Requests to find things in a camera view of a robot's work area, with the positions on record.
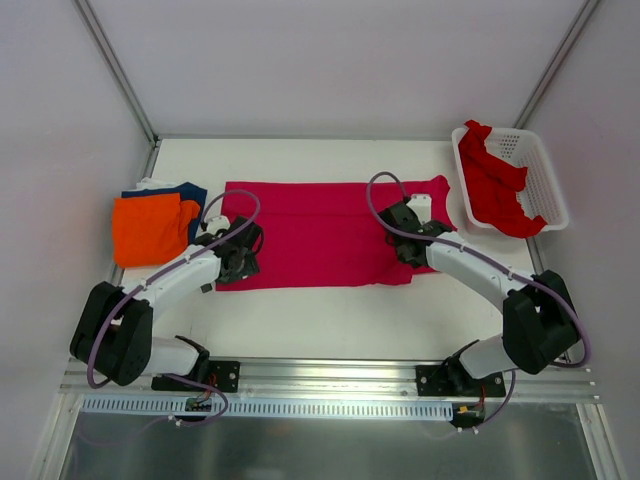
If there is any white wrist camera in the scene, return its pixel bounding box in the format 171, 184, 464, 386
407, 194, 432, 224
203, 215, 230, 235

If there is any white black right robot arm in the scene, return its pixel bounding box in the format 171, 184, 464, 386
376, 199, 581, 396

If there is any orange folded t shirt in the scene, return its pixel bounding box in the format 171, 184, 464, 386
112, 198, 189, 269

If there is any white slotted cable duct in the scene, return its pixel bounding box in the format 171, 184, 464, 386
81, 395, 454, 422

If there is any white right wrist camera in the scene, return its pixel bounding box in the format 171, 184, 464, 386
407, 194, 432, 224

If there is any white perforated plastic basket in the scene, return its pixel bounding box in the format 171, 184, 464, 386
451, 120, 569, 239

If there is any white folded t shirt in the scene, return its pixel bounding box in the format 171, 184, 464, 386
135, 177, 178, 191

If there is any red t shirt in basket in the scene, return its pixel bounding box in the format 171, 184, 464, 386
458, 120, 547, 238

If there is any magenta t shirt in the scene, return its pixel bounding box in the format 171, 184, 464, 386
221, 175, 451, 291

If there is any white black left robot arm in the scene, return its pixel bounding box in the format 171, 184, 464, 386
69, 216, 264, 390

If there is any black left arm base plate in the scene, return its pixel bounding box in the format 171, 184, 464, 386
151, 360, 241, 393

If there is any aluminium front rail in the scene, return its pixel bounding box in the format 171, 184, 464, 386
59, 353, 599, 403

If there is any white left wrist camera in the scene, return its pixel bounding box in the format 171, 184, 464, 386
203, 215, 230, 235

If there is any navy blue folded t shirt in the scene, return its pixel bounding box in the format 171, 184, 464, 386
121, 182, 207, 245

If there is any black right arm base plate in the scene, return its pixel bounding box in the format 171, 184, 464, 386
414, 364, 506, 398

